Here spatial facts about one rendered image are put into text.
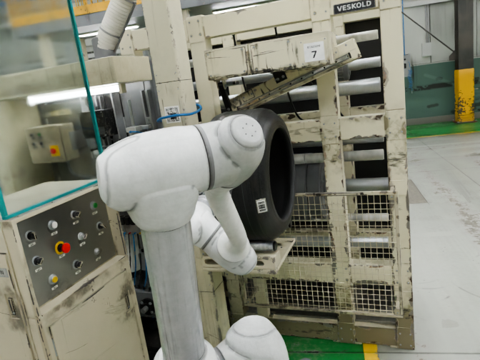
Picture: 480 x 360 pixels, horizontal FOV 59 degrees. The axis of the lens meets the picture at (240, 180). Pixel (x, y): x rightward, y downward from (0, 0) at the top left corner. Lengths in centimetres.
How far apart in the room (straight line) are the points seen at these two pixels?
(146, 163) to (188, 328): 41
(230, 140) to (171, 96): 121
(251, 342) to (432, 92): 1047
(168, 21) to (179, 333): 136
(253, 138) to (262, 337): 56
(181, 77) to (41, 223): 84
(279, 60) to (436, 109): 950
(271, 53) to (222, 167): 131
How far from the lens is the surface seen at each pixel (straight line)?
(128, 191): 75
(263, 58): 205
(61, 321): 181
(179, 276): 88
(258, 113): 181
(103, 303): 198
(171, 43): 194
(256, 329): 114
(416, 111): 1128
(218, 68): 213
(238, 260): 130
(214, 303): 221
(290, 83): 215
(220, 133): 77
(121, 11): 244
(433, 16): 1141
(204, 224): 132
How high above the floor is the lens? 162
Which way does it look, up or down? 13 degrees down
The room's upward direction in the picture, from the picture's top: 8 degrees counter-clockwise
